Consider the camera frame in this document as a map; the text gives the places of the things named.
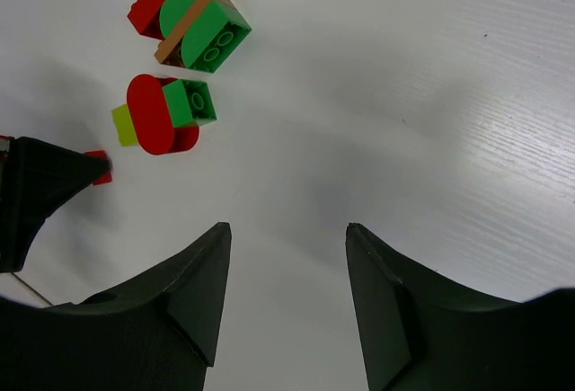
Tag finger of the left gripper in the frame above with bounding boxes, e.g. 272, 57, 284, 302
1, 136, 102, 272

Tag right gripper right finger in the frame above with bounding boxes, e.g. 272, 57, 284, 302
345, 223, 574, 390

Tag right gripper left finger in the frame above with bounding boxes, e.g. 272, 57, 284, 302
1, 222, 232, 390

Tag small red lego piece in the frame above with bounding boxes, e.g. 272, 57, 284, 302
84, 149, 113, 186

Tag lime lego brick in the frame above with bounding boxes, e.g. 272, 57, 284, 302
111, 104, 138, 147

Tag red round lego piece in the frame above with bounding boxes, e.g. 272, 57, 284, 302
127, 74, 200, 156

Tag green lego piece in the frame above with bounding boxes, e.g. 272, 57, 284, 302
162, 79, 217, 128

